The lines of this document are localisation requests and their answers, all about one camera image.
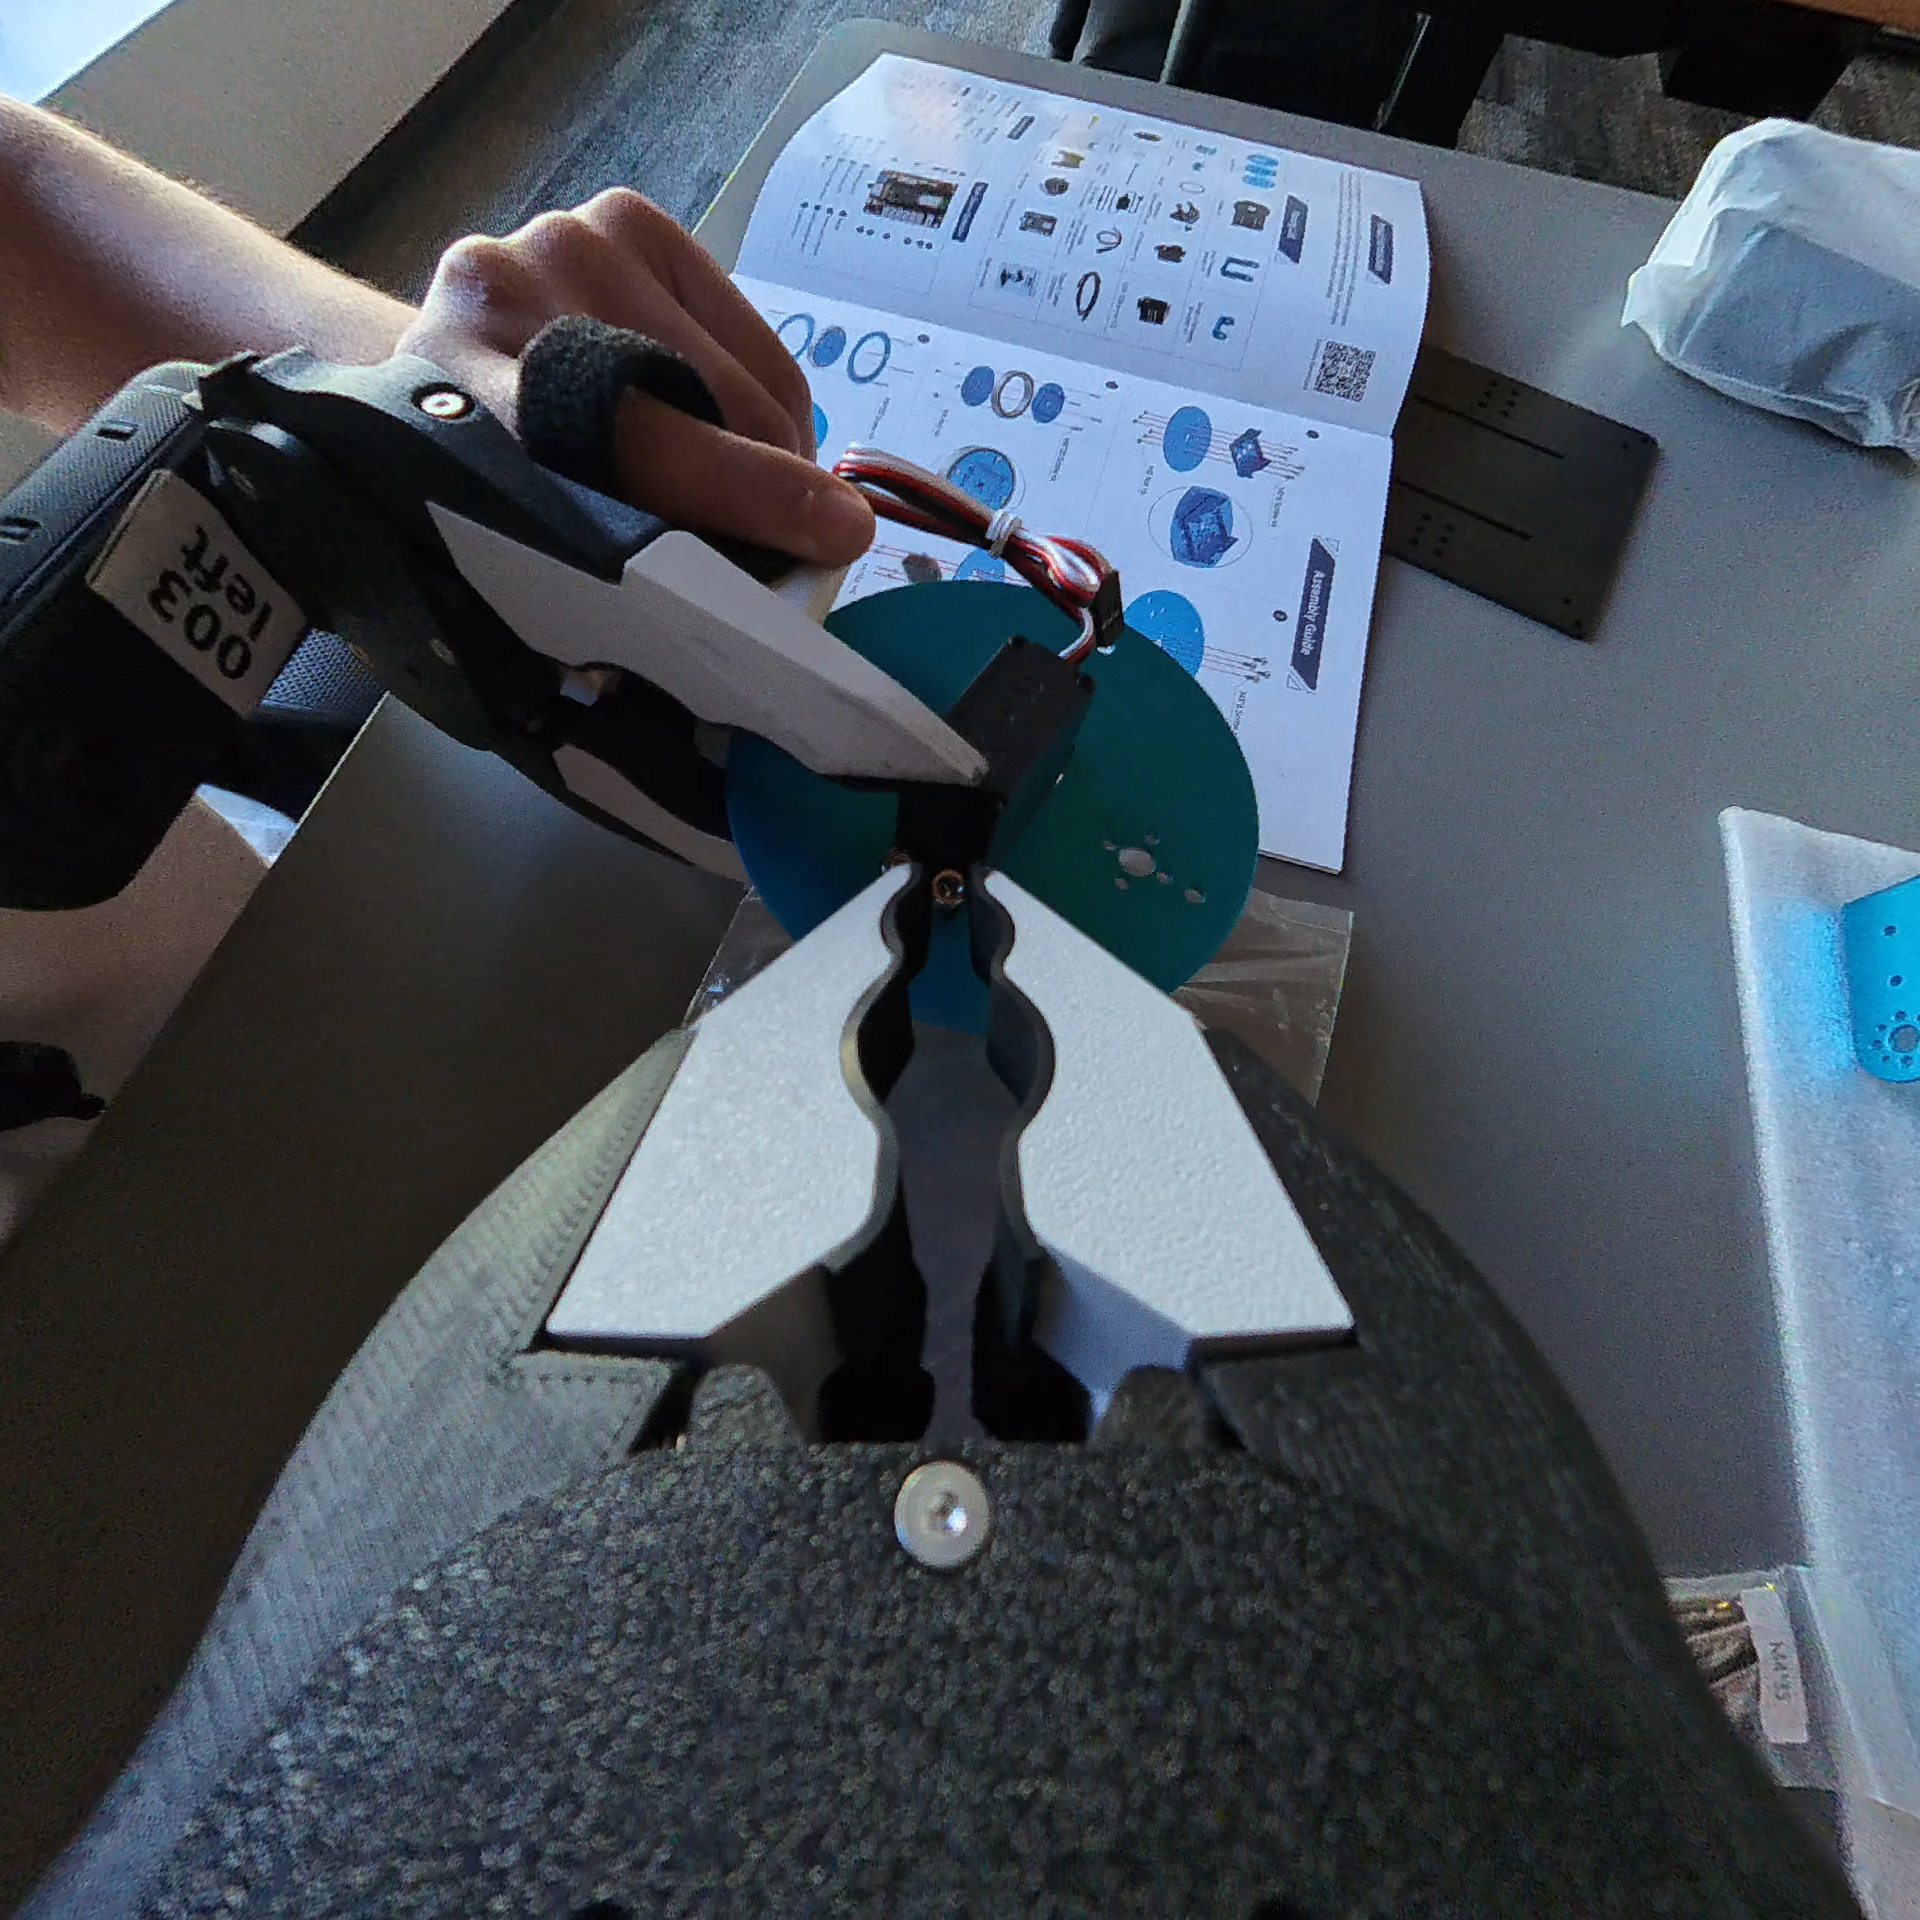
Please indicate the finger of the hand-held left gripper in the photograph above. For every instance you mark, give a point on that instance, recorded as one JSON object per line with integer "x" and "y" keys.
{"x": 720, "y": 629}
{"x": 644, "y": 804}

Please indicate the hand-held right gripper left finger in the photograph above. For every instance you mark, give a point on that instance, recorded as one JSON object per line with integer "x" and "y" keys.
{"x": 720, "y": 1185}

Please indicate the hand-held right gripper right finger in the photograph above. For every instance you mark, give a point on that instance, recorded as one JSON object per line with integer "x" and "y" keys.
{"x": 1199, "y": 1185}

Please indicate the small silver screw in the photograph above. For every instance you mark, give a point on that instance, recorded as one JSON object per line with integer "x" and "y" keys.
{"x": 943, "y": 887}

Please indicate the blue round metal plate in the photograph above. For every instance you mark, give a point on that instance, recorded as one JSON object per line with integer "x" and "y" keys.
{"x": 1156, "y": 779}

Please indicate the person's left forearm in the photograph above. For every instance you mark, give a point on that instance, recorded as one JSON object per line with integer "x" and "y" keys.
{"x": 182, "y": 257}

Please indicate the dark grey desk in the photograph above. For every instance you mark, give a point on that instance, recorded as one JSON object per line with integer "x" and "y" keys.
{"x": 1530, "y": 900}

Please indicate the person's left hand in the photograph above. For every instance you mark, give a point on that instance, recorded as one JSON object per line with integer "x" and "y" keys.
{"x": 630, "y": 269}

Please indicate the clear plastic bag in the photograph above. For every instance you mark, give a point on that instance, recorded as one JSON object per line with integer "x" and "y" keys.
{"x": 1274, "y": 963}

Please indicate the white instruction sheet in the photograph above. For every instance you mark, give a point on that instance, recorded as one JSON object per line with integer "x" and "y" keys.
{"x": 1125, "y": 302}

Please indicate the white foam sheet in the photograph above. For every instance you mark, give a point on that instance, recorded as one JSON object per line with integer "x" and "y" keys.
{"x": 1830, "y": 1274}

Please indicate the pile of clear hardware bags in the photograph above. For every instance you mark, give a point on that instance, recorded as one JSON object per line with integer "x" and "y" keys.
{"x": 1741, "y": 1667}

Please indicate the black flat metal plate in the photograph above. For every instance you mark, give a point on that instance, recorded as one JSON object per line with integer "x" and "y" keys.
{"x": 1517, "y": 483}

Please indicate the white plastic bag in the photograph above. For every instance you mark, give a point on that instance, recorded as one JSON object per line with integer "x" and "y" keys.
{"x": 1783, "y": 284}

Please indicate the blue metal U bracket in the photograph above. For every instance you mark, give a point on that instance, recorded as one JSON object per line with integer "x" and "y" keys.
{"x": 1886, "y": 974}

